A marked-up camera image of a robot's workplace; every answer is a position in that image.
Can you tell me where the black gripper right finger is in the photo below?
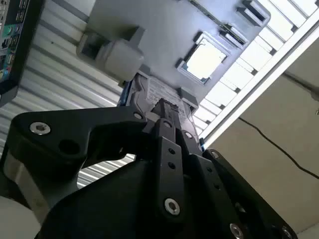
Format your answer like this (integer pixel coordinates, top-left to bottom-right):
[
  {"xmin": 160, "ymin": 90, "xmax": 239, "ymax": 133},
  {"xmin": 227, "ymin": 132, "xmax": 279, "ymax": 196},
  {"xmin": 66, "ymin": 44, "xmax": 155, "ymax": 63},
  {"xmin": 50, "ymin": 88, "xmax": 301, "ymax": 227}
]
[{"xmin": 166, "ymin": 103, "xmax": 299, "ymax": 239}]

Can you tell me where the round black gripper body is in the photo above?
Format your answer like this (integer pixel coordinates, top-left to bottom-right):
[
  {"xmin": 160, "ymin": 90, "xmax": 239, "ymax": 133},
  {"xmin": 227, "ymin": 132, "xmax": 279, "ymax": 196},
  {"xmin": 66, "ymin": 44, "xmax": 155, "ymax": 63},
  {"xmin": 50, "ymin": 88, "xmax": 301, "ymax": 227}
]
[{"xmin": 43, "ymin": 159, "xmax": 225, "ymax": 239}]

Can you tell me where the hard disk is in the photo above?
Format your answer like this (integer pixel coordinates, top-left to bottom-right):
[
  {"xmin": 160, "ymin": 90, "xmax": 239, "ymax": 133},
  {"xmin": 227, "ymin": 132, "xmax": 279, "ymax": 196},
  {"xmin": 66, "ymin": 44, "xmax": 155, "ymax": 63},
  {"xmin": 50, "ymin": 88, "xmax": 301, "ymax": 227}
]
[{"xmin": 119, "ymin": 71, "xmax": 205, "ymax": 153}]

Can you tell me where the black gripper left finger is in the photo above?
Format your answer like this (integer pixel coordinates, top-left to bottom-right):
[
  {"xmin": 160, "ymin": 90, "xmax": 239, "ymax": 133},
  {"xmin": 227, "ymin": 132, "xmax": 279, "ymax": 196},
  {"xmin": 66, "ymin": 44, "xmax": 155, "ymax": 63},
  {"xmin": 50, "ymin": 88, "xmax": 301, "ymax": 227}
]
[{"xmin": 8, "ymin": 98, "xmax": 185, "ymax": 222}]

